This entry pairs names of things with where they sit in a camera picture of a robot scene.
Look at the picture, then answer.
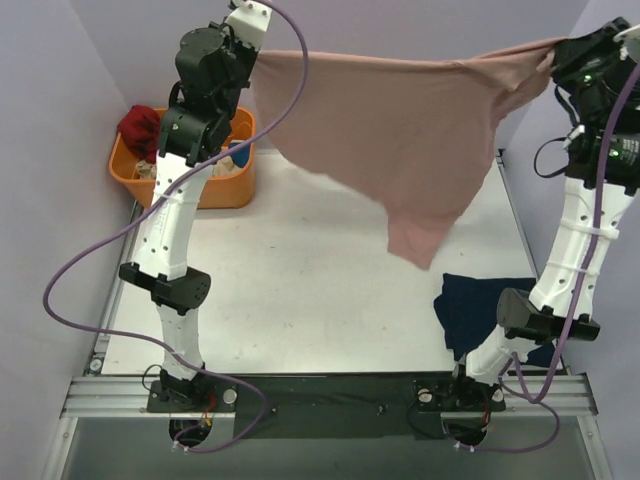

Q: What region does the pink printed t-shirt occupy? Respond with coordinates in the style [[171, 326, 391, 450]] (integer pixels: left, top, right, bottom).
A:
[[252, 39, 555, 269]]

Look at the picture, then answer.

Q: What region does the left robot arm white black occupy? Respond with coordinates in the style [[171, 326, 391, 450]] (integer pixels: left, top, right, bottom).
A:
[[119, 18, 266, 412]]

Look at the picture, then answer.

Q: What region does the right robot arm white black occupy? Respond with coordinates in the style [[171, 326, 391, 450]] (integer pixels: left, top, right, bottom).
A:
[[446, 17, 639, 409]]

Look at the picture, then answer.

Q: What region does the blue garment in bin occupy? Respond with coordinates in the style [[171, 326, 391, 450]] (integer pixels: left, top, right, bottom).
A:
[[228, 140, 251, 169]]

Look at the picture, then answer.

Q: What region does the red garment in bin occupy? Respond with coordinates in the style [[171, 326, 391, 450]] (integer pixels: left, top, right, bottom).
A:
[[118, 105, 161, 164]]

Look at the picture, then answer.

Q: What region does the beige garment in bin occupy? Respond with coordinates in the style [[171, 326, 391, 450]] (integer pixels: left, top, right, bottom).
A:
[[135, 156, 241, 179]]

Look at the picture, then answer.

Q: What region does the orange plastic bin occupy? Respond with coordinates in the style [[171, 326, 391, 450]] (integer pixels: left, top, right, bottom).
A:
[[109, 107, 256, 209]]

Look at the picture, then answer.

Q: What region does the folded navy t-shirt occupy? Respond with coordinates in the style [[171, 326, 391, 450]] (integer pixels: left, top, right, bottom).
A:
[[433, 273, 536, 361]]

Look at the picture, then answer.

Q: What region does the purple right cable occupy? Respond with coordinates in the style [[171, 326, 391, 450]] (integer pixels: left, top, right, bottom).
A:
[[452, 64, 640, 454]]

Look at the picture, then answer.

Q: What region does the purple cable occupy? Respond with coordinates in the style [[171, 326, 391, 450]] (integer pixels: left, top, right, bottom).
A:
[[452, 64, 640, 454], [43, 0, 309, 455]]

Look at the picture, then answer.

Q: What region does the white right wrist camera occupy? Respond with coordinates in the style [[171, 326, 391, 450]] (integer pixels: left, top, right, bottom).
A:
[[614, 24, 640, 63]]

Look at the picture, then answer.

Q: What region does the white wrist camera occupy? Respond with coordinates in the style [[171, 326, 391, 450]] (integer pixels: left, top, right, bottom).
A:
[[614, 24, 640, 63], [224, 0, 273, 51]]

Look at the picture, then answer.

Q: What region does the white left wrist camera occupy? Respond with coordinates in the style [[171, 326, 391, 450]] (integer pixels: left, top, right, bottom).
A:
[[224, 0, 273, 51]]

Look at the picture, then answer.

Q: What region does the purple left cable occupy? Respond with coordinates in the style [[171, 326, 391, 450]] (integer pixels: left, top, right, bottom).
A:
[[43, 0, 309, 455]]

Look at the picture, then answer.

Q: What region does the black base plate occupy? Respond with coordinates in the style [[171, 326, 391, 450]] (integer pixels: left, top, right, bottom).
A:
[[147, 372, 506, 446]]

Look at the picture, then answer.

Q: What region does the aluminium frame rail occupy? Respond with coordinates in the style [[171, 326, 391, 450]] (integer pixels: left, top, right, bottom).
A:
[[59, 372, 600, 419]]

